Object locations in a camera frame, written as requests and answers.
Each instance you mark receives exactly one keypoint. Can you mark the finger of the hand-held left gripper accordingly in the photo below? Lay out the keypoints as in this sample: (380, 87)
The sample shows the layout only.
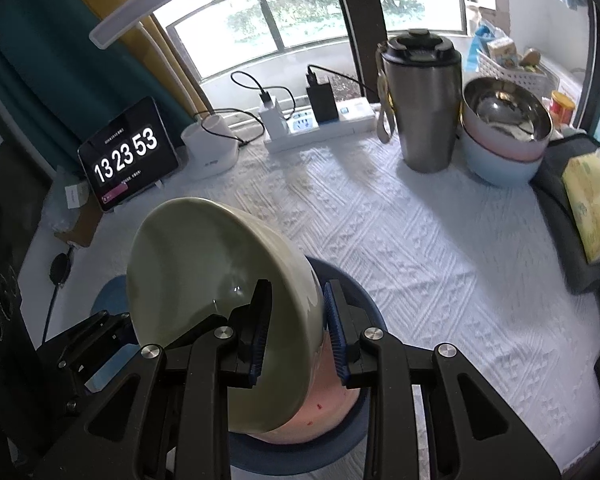
(97, 332)

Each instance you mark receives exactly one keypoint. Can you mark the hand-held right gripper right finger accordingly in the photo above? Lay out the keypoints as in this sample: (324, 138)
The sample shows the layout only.
(336, 340)

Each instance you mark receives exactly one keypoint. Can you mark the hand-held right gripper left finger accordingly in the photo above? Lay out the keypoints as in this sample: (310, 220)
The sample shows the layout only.
(257, 340)

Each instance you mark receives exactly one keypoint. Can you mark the white bowl pink inside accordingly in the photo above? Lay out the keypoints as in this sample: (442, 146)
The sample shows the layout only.
(325, 415)

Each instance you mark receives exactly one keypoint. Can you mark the cream bowl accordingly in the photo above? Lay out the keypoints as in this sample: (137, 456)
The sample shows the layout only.
(205, 260)

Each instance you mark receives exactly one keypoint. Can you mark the black round disc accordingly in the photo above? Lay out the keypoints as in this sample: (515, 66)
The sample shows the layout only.
(60, 270)

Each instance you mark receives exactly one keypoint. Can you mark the cardboard box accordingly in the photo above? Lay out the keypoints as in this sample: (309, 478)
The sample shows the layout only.
(82, 227)

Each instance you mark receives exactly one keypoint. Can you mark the white textured tablecloth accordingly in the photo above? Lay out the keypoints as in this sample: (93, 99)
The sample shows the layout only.
(430, 285)

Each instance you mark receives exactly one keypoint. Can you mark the clear plastic bag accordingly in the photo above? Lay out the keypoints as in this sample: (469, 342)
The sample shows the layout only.
(55, 195)

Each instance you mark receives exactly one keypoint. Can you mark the white desk lamp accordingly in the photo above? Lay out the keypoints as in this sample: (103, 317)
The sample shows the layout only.
(210, 155)

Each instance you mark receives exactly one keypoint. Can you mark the black tablet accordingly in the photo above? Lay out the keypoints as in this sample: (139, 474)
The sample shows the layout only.
(130, 135)

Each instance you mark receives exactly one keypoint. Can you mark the white charger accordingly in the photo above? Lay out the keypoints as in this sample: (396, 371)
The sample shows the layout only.
(272, 120)

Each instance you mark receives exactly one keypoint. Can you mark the white power strip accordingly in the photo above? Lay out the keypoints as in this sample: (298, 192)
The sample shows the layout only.
(350, 112)

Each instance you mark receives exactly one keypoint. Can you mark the light blue bowl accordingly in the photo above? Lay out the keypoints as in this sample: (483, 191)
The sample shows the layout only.
(500, 170)

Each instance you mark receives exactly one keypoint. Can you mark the steel tumbler black lid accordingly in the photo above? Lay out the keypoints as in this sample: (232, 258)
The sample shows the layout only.
(425, 110)

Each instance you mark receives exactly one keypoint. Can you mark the dark grey bag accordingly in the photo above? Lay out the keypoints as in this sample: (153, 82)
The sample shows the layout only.
(555, 210)

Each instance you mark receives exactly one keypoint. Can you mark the yellow curtain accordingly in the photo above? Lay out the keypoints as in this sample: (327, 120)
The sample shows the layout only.
(147, 62)

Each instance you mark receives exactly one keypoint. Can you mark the teal curtain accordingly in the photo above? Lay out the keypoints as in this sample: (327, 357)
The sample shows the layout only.
(40, 60)

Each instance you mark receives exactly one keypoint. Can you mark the stainless steel bowl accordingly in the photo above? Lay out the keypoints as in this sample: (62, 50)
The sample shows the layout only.
(505, 105)

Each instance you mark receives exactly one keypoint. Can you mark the yellow tissue pack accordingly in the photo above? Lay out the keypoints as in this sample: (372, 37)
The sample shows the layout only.
(595, 200)

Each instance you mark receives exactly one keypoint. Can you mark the white plastic basket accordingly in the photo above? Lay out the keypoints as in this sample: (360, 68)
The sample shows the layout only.
(490, 67)

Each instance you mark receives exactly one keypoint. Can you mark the red can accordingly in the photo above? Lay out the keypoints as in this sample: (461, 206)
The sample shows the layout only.
(562, 107)

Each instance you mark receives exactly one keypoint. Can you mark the small carton box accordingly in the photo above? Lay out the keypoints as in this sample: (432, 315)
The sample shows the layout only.
(502, 52)

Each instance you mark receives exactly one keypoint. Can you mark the blue snack bag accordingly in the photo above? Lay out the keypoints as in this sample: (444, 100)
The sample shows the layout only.
(482, 35)

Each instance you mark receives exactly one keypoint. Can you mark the dark sliding door frame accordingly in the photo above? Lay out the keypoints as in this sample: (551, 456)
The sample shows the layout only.
(355, 10)

